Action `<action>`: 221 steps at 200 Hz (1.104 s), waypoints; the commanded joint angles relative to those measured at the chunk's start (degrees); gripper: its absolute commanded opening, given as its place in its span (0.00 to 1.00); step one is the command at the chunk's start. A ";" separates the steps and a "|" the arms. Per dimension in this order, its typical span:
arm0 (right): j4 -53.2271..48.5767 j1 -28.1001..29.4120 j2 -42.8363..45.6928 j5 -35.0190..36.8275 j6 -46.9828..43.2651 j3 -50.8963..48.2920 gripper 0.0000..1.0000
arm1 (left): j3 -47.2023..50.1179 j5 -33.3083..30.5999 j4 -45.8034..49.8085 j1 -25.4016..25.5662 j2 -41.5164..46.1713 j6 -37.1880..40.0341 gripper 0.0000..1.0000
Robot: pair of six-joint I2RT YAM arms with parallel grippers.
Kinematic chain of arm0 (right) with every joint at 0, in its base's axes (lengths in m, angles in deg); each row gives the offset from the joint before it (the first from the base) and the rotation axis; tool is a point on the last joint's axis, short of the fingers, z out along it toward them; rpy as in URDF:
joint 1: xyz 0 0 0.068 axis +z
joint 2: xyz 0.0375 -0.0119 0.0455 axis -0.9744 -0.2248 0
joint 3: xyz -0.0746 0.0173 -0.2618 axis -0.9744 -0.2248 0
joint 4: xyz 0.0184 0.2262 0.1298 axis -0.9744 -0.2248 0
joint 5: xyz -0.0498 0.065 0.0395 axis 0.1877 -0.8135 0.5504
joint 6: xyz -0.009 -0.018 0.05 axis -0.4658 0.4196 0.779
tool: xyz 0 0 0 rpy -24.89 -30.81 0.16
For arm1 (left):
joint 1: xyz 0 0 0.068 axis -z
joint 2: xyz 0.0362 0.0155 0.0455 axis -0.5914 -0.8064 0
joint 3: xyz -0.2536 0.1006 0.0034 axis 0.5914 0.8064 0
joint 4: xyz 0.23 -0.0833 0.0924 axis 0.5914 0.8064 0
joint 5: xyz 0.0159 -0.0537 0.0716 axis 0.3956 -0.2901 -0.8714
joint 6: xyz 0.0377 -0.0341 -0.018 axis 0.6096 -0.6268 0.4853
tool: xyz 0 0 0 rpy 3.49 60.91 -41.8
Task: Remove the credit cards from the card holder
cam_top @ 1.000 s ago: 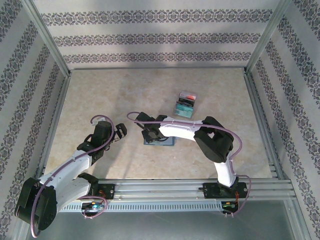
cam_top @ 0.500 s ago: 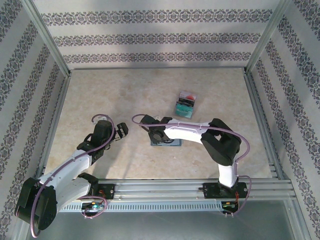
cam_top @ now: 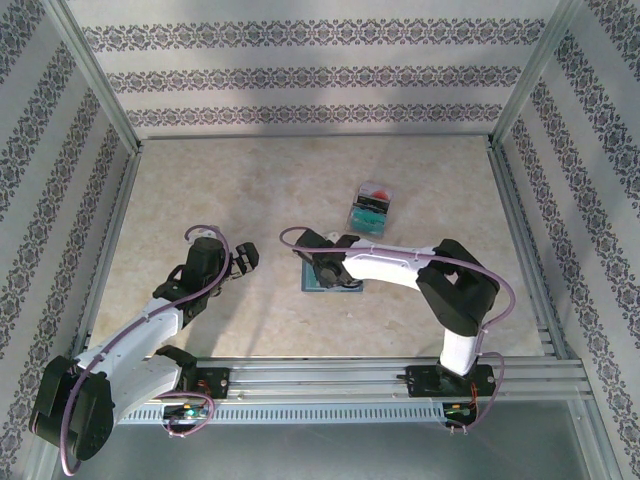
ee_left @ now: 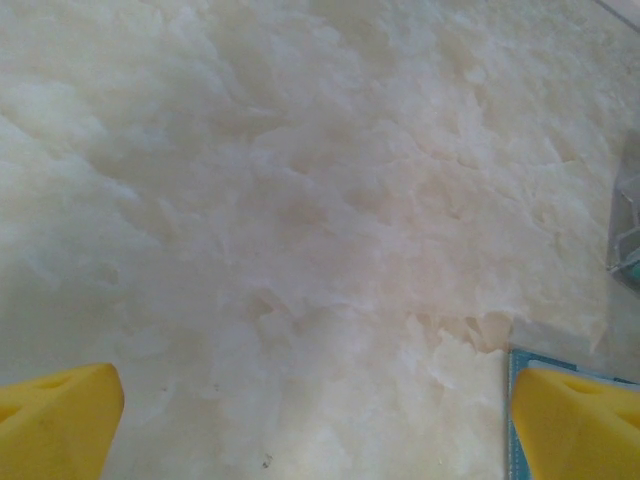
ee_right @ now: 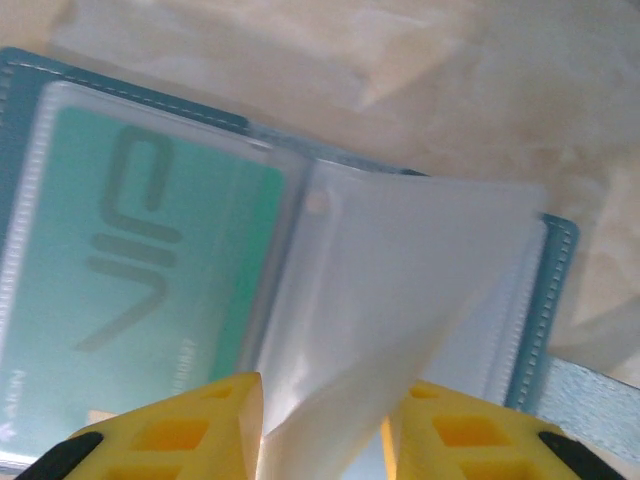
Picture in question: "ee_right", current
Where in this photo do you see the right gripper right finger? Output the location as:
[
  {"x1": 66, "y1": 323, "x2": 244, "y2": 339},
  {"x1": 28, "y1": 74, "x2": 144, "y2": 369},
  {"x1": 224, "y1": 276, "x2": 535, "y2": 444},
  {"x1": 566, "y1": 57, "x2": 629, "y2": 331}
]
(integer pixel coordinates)
[{"x1": 381, "y1": 378, "x2": 624, "y2": 480}]

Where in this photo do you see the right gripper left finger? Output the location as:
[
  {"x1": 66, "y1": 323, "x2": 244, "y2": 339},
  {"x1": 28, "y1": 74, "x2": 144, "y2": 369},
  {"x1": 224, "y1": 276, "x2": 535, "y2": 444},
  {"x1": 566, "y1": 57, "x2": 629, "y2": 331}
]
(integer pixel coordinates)
[{"x1": 27, "y1": 371, "x2": 265, "y2": 480}]

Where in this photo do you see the teal via card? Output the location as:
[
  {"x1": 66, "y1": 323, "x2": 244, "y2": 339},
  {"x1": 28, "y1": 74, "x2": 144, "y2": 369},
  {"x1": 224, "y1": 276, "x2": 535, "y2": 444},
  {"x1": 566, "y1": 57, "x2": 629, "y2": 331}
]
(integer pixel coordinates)
[{"x1": 0, "y1": 106, "x2": 287, "y2": 459}]

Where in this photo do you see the teal leather card holder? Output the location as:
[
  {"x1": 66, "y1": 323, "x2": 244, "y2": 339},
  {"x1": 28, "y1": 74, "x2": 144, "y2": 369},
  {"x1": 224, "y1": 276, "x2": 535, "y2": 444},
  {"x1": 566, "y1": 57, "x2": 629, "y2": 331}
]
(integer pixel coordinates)
[{"x1": 0, "y1": 45, "x2": 640, "y2": 480}]

